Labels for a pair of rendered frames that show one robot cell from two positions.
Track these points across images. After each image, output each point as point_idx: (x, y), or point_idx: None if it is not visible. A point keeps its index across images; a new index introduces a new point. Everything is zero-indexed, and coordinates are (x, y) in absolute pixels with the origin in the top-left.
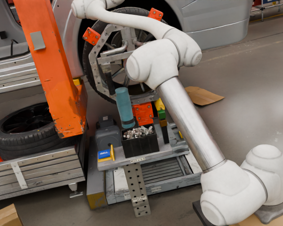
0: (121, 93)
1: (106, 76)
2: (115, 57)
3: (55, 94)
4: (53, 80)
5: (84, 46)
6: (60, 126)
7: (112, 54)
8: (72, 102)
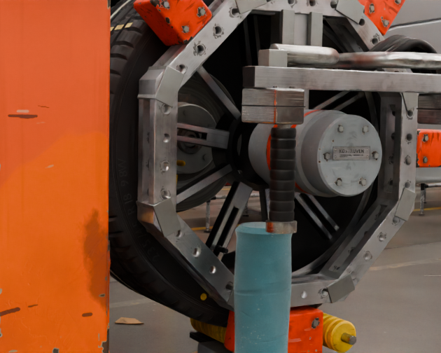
0: (277, 238)
1: (281, 141)
2: (315, 77)
3: (36, 187)
4: (49, 122)
5: (117, 50)
6: (15, 350)
7: (304, 61)
8: (95, 241)
